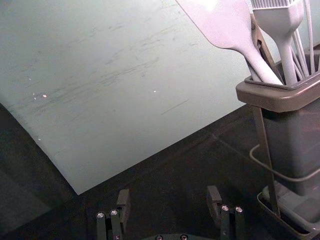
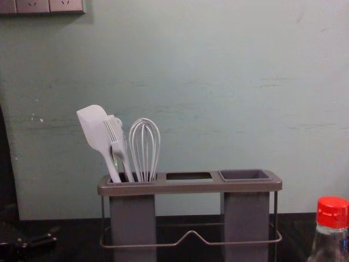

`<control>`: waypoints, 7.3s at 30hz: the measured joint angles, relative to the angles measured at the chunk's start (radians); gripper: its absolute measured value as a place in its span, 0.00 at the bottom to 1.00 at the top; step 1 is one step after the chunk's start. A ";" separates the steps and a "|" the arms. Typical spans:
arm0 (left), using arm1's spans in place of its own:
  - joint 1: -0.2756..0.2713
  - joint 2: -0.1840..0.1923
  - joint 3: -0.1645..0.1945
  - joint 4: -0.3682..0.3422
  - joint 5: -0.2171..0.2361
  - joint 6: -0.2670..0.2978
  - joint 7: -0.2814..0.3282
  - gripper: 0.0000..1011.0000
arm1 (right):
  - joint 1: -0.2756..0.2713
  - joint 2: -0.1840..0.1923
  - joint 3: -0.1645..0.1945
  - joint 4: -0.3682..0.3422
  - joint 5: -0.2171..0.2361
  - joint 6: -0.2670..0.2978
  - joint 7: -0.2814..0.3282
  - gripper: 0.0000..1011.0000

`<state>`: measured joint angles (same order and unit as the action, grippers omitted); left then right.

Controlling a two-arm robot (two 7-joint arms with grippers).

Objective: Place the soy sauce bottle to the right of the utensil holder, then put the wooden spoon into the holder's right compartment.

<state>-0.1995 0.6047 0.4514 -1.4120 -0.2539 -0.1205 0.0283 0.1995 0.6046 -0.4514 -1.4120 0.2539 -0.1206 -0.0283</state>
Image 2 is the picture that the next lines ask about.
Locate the red bottle cap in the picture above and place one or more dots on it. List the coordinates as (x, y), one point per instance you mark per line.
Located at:
(332, 213)

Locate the white silicone spatula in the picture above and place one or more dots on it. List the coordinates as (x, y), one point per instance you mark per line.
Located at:
(92, 128)

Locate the grey wall socket panel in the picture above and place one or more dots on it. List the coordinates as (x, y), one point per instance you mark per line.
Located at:
(41, 6)

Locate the grey metal utensil rack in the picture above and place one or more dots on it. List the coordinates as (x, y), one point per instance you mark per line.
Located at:
(188, 187)

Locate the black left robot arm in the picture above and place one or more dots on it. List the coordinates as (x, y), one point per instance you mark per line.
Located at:
(6, 177)

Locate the black table cloth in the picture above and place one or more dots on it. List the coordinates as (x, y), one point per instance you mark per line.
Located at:
(191, 255)

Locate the white silicone basting brush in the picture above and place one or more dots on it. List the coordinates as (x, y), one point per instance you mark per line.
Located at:
(117, 148)

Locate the grey plastic utensil cup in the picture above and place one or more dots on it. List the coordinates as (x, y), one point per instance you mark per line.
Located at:
(132, 218)
(246, 218)

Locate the white silicone whisk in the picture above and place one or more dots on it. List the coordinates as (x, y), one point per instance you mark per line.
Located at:
(144, 147)

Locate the clear plastic bottle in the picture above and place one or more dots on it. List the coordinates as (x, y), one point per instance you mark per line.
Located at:
(330, 245)

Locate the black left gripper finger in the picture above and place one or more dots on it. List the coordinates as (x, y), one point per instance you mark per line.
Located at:
(41, 243)
(51, 230)

